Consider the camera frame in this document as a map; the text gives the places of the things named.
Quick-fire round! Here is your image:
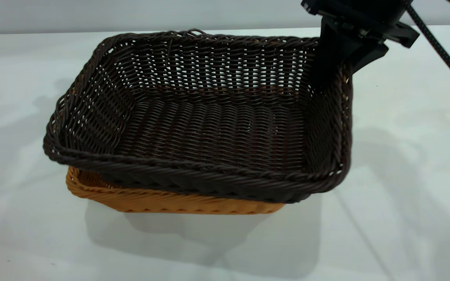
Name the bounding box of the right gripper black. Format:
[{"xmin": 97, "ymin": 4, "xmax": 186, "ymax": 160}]
[{"xmin": 301, "ymin": 0, "xmax": 420, "ymax": 87}]

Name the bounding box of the dark brown wicker basket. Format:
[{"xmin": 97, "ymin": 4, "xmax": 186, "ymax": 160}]
[{"xmin": 43, "ymin": 28, "xmax": 354, "ymax": 203}]

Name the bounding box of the orange-brown wicker basket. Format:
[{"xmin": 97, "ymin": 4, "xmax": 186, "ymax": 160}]
[{"xmin": 66, "ymin": 166, "xmax": 286, "ymax": 215}]

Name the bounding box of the black braided cable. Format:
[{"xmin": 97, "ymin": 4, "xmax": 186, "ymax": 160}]
[{"xmin": 405, "ymin": 0, "xmax": 450, "ymax": 98}]

